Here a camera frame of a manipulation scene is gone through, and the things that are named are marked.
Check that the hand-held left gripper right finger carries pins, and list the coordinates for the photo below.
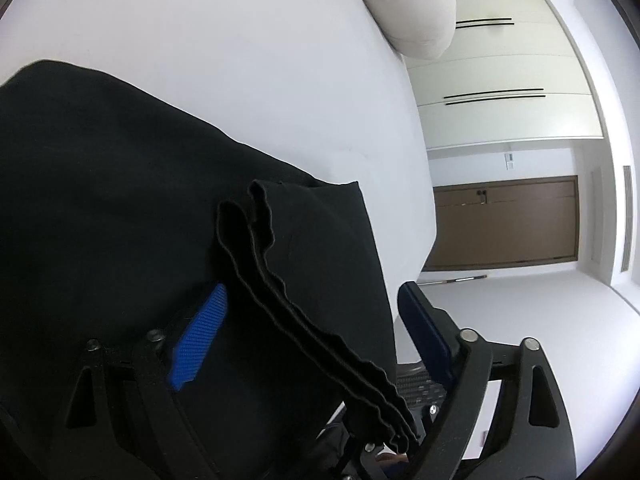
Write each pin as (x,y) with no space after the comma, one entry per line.
(425,330)

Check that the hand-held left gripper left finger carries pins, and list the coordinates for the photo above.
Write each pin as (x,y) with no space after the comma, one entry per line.
(197,340)

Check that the black denim pants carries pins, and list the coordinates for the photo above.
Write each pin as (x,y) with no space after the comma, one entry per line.
(125,185)

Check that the person's left hand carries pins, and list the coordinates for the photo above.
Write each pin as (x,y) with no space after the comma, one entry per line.
(392,457)

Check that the thin rod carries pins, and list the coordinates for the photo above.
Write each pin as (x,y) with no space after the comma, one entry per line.
(462,278)

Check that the brown wooden door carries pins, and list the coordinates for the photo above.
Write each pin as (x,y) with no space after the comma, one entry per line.
(505,230)

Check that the cream wardrobe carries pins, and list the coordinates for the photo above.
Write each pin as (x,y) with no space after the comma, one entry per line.
(500,60)

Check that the bed with white sheet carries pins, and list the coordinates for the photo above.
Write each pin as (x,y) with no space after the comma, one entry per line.
(225,50)

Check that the rolled cream duvet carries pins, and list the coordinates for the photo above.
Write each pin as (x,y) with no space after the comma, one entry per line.
(410,5)

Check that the white light switch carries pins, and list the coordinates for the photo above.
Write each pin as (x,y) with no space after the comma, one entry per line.
(510,162)

